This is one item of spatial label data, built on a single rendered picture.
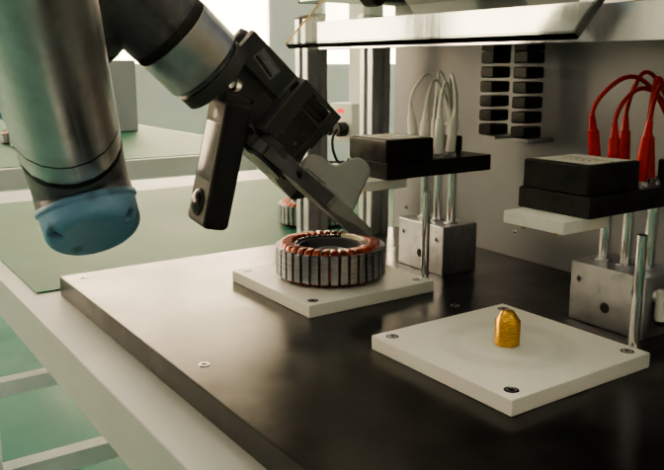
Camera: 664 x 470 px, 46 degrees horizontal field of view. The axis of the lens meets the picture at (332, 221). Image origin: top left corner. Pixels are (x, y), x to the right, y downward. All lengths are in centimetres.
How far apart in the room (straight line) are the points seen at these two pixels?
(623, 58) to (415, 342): 38
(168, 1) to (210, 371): 29
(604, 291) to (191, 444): 37
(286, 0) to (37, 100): 552
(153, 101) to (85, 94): 500
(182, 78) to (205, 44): 3
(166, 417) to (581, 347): 32
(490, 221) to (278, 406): 50
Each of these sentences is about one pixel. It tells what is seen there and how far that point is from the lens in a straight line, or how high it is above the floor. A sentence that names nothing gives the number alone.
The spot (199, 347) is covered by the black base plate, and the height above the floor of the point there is 77.
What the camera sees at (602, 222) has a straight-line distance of 63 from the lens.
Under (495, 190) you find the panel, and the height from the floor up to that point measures 85.
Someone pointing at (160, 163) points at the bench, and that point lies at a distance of 213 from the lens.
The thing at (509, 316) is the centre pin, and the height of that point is 81.
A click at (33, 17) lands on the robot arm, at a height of 102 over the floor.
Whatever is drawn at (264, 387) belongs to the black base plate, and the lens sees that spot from 56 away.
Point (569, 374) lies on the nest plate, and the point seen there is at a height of 78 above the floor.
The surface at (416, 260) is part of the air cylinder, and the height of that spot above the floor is 78.
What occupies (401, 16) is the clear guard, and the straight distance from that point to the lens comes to 46.
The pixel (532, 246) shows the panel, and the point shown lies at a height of 79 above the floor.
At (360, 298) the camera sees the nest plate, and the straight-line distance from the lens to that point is 73.
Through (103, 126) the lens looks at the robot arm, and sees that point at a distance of 55.
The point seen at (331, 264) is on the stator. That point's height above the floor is 81.
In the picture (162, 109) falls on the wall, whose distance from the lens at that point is 554.
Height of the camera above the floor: 99
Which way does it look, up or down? 11 degrees down
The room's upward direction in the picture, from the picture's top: straight up
